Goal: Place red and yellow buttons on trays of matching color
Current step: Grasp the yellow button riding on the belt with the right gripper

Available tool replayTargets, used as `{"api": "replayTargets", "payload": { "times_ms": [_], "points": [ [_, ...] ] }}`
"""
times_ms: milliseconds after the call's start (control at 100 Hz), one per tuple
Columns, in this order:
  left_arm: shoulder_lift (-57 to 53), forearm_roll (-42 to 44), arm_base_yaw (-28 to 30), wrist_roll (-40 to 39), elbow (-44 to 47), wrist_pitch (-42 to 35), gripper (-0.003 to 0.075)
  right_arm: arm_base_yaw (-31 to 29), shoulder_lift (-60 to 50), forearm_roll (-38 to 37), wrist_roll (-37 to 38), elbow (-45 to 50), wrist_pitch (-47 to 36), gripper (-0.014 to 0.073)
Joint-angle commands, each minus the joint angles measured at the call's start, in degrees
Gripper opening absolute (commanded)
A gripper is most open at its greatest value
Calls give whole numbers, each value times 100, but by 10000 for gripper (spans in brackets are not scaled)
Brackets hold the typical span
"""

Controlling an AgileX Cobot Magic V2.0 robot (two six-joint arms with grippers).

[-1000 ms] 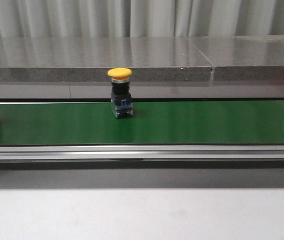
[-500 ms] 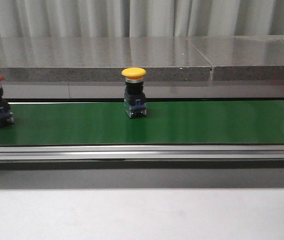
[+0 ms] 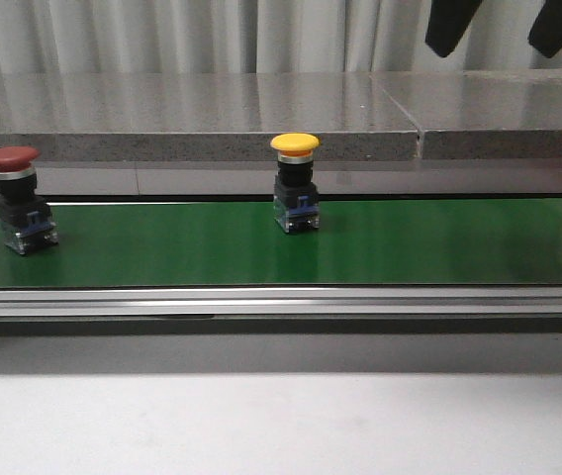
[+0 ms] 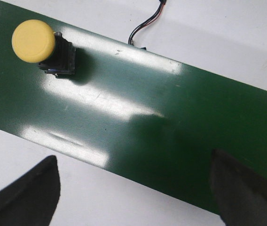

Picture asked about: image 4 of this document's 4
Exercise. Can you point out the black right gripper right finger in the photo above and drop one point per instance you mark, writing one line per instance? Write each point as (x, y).
(240, 193)

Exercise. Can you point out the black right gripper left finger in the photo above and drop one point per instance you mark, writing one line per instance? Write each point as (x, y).
(32, 199)

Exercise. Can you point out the green conveyor belt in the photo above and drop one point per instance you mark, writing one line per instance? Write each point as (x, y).
(134, 113)

